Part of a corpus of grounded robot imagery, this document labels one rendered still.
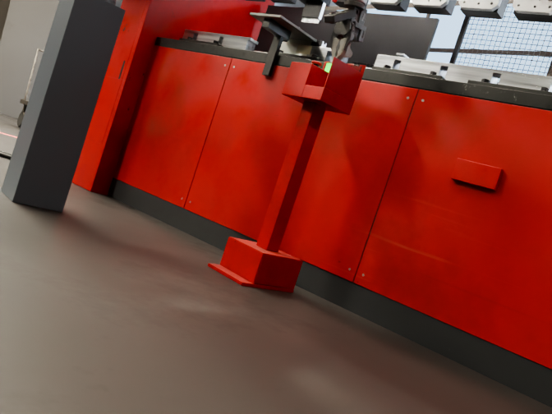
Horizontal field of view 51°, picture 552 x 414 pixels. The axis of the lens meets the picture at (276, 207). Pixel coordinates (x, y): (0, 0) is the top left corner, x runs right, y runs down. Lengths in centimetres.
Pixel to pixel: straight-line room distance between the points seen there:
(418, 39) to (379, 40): 21
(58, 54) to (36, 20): 738
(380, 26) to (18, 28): 702
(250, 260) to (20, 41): 777
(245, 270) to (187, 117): 109
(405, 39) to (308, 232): 123
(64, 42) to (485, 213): 152
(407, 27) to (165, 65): 123
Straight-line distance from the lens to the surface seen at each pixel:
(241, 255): 201
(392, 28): 312
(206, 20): 343
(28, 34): 949
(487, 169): 196
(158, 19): 323
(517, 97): 202
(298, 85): 205
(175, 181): 281
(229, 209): 253
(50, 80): 220
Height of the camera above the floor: 37
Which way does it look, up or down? 3 degrees down
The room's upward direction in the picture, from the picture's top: 18 degrees clockwise
